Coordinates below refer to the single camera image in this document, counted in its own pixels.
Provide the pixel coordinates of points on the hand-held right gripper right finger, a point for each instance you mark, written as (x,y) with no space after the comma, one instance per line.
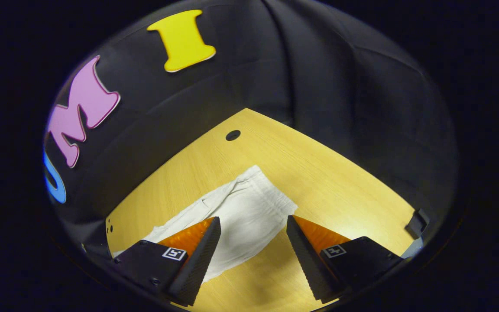
(308,264)

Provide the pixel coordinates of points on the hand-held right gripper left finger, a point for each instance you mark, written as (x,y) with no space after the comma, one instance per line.
(199,264)

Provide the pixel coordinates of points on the white jeans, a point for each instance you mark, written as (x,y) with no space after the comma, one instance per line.
(249,208)

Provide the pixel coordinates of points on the black backdrop cloth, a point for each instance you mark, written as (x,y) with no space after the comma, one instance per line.
(319,86)

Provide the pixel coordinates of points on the black bracket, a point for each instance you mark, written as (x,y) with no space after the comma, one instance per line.
(417,223)

